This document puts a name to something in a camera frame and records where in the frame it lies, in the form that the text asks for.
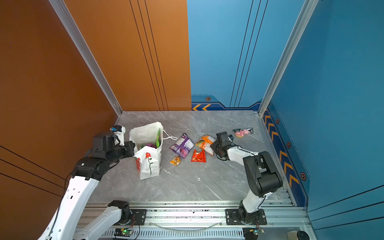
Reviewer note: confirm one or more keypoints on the left aluminium corner post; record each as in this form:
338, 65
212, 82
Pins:
76, 36

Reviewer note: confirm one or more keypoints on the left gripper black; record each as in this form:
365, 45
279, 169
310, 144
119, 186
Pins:
129, 145

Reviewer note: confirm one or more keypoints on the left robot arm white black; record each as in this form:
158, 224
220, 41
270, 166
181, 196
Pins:
85, 177

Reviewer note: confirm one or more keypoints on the red small snack packet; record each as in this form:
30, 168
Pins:
199, 157

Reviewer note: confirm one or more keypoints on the large green Lays chip bag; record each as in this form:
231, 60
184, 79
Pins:
158, 139

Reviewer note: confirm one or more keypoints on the purple small snack packet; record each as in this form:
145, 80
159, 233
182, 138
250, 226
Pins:
182, 146

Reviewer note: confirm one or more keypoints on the white paper bag with flowers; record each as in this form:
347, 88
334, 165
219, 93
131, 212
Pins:
148, 160

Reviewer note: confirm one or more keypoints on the right green circuit board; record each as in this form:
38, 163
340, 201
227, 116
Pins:
257, 231

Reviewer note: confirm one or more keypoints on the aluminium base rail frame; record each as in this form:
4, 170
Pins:
207, 221

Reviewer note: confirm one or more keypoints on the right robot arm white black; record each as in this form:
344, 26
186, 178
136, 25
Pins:
262, 175

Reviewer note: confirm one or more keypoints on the right aluminium corner post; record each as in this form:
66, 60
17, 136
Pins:
294, 38

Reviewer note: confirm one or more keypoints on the black round object bottom right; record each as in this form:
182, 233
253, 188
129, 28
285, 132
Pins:
302, 235

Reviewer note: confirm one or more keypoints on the left green circuit board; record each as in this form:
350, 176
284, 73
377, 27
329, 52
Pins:
124, 232

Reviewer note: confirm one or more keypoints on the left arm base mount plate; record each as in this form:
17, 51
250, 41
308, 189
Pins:
137, 217

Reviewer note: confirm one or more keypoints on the magenta purple snack bag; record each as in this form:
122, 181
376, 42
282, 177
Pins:
150, 145

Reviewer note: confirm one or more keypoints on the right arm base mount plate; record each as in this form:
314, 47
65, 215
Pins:
241, 217

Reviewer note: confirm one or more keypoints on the aluminium corner post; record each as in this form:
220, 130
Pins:
76, 36
294, 38

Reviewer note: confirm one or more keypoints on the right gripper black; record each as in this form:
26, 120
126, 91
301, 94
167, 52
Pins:
214, 145

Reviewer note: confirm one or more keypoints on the orange snack packet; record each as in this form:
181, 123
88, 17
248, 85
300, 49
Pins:
205, 144

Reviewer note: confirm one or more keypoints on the small orange yellow candy packet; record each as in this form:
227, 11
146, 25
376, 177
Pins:
175, 161

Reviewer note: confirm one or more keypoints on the green circuit board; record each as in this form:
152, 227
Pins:
124, 232
257, 231

